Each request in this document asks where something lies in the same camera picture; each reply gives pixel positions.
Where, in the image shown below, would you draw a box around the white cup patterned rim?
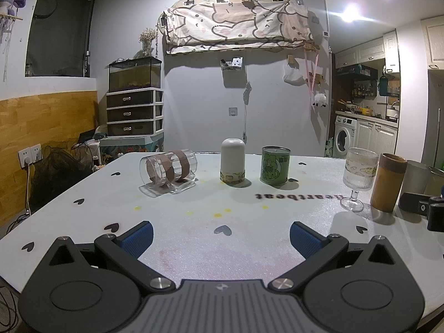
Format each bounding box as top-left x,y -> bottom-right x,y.
220,138 -> 246,185

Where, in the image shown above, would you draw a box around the shiny steel cup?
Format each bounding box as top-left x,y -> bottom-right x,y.
427,166 -> 444,196

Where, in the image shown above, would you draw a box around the colourful printed side table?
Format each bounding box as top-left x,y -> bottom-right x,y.
99,135 -> 164,164

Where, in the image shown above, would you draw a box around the clear glass cup brown bands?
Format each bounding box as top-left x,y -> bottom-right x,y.
139,150 -> 198,199

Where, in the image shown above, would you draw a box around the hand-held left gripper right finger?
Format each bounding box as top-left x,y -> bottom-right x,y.
269,221 -> 405,292

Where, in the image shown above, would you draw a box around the printed cartoon cloth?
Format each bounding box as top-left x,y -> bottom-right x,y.
160,0 -> 314,55

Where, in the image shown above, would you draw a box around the white washing machine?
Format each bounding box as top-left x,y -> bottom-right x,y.
332,116 -> 358,159

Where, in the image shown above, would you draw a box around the black laptop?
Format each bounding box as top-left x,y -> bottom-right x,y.
78,128 -> 97,144

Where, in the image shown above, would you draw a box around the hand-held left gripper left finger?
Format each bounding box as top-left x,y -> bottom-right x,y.
42,221 -> 176,292

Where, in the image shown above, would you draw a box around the white wall socket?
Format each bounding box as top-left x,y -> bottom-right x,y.
17,143 -> 43,167

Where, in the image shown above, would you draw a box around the black mesh net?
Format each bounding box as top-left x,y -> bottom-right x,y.
31,145 -> 91,213

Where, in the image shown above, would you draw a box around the glass fish tank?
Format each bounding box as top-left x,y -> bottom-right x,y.
108,56 -> 163,94

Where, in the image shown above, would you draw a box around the dark window blind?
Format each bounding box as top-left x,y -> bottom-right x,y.
25,0 -> 97,77

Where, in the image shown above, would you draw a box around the white drawer cabinet dark drawers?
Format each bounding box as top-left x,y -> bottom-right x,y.
105,88 -> 165,138

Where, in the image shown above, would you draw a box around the grey refrigerator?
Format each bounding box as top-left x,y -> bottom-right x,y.
421,69 -> 444,169

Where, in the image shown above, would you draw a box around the small wall shelf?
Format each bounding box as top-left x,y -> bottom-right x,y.
220,56 -> 244,73

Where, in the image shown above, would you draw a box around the white kitchen base cabinet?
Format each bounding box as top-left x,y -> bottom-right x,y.
355,117 -> 399,162

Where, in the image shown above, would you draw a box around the green tin can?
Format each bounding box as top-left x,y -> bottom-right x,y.
260,146 -> 291,185

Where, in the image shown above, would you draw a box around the white kitchen wall cabinets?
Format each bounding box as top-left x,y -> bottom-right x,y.
334,31 -> 400,74

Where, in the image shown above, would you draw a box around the ribbed stemmed glass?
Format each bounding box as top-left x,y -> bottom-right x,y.
341,147 -> 379,212

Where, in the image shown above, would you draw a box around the white power cable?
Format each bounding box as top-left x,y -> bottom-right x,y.
24,161 -> 33,216

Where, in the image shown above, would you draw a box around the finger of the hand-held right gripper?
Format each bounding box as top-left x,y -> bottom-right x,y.
398,192 -> 431,216

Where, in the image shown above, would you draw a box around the purple plush toy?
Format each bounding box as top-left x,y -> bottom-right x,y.
0,0 -> 27,16

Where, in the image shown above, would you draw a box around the grey metal cup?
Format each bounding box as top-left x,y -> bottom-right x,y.
402,160 -> 431,195

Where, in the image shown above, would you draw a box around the brown bamboo cup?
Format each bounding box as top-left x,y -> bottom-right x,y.
369,153 -> 408,213

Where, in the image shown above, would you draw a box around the dried flowers vase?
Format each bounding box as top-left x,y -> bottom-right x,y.
139,28 -> 159,57

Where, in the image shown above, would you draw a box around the white hanging bag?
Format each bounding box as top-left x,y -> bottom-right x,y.
282,63 -> 306,86

